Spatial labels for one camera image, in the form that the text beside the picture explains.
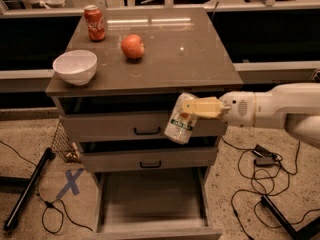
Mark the blue tape cross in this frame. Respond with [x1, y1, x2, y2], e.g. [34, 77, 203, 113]
[56, 168, 84, 199]

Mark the black cable right floor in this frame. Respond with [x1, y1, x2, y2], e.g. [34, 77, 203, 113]
[219, 135, 320, 240]

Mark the white bowl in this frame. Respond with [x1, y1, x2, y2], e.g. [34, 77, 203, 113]
[52, 50, 97, 86]

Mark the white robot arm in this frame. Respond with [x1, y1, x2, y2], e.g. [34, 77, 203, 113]
[182, 83, 320, 148]

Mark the grey drawer cabinet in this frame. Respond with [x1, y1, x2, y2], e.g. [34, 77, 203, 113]
[45, 7, 244, 240]

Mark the top grey drawer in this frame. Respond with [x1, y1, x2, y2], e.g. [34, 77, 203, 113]
[58, 108, 233, 143]

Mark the wire mesh basket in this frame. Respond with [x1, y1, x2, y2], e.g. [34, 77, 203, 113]
[51, 123, 80, 163]

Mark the black bar floor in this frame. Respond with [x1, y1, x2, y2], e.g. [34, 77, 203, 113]
[261, 195, 320, 240]
[3, 147, 55, 232]

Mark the red apple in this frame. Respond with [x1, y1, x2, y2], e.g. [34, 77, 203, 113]
[121, 34, 144, 59]

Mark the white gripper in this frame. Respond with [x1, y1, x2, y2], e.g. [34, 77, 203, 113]
[182, 91, 256, 127]

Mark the black bar right floor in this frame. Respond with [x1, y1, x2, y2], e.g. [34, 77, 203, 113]
[261, 195, 320, 240]

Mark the middle grey drawer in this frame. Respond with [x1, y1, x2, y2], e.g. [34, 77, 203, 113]
[80, 147, 218, 173]

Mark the black bar left floor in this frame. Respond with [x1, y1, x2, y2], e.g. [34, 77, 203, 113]
[3, 147, 55, 232]

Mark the black power adapter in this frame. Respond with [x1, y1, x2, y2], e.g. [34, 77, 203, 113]
[252, 145, 277, 167]

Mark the bottom grey open drawer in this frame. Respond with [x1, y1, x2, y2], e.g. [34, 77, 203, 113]
[86, 168, 222, 240]

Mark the red Coca-Cola can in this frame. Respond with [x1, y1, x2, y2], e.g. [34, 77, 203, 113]
[84, 5, 105, 41]

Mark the white green 7up can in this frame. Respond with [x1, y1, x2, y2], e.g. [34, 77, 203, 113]
[164, 93, 198, 144]

